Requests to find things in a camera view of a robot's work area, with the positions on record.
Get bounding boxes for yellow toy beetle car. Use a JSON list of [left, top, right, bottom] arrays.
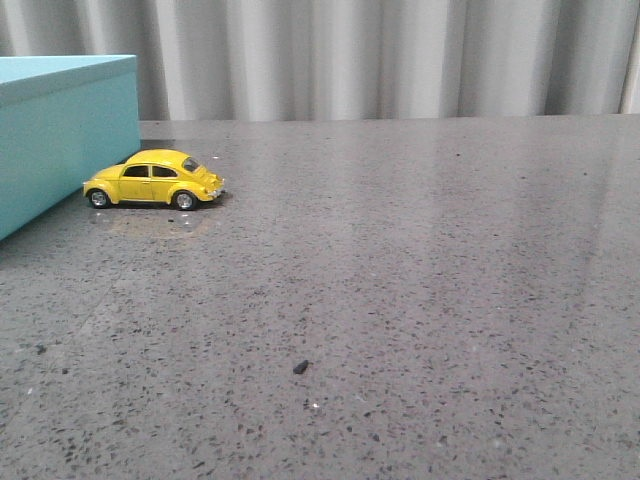
[[83, 149, 225, 211]]

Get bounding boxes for light blue box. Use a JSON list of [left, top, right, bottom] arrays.
[[1, 55, 140, 236]]

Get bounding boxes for small black debris chip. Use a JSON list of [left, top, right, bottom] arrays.
[[293, 360, 309, 375]]

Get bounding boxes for grey pleated curtain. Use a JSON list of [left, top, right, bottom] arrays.
[[1, 1, 639, 121]]

